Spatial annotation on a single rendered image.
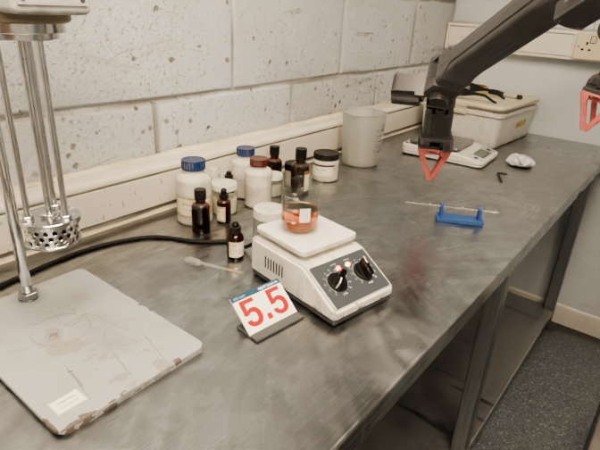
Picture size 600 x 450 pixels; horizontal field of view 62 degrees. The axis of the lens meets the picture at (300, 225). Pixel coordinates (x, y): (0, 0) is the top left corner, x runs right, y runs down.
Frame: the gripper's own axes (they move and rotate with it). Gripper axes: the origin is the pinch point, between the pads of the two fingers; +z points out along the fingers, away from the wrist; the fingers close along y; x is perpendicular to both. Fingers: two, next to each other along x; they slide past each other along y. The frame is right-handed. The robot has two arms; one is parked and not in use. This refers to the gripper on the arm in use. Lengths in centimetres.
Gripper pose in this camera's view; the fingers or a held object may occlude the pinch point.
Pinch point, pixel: (429, 175)
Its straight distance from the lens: 111.9
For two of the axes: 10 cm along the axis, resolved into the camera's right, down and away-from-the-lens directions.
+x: 9.8, 1.2, -1.7
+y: -2.1, 3.9, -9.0
